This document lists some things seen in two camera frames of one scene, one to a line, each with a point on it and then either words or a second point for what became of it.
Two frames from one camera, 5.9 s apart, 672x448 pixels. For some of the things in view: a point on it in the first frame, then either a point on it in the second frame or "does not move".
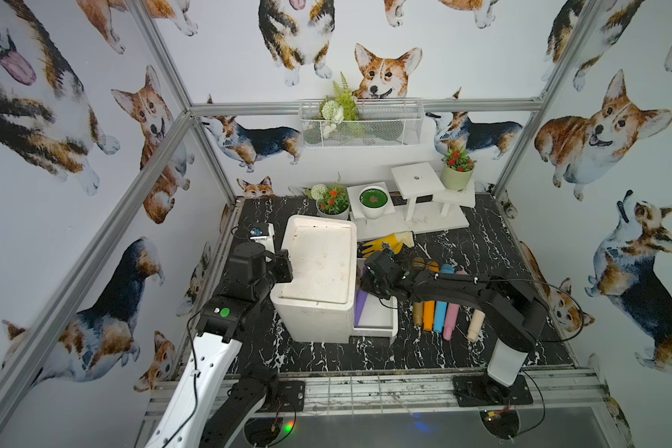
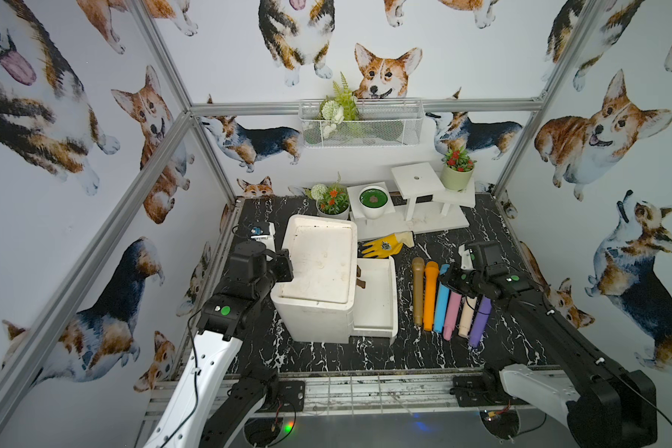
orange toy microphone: [432, 266] does not move
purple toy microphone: [360, 300] to [480, 324]
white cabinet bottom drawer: [379, 317] does not move
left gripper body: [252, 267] does not move
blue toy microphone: [441, 306] does not move
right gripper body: [380, 289] to [469, 281]
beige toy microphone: [476, 324] to [467, 316]
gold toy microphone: [419, 264] does not move
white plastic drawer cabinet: [319, 304] does not move
